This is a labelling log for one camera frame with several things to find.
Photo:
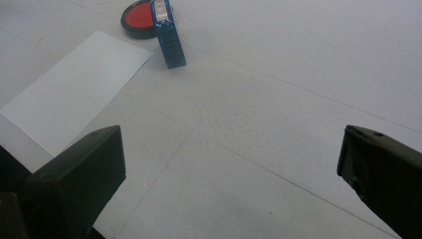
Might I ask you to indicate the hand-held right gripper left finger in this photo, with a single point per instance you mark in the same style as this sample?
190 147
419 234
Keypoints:
73 186

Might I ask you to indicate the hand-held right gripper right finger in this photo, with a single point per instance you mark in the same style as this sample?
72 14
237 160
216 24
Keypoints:
384 172

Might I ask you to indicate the blue stamp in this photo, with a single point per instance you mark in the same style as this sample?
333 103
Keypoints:
169 41

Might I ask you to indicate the round red ink pad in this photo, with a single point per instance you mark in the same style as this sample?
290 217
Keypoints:
139 16

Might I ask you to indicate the white paper sheet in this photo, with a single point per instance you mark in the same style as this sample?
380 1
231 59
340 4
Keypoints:
73 93

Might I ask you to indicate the white foam board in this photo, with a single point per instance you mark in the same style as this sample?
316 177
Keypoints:
265 116

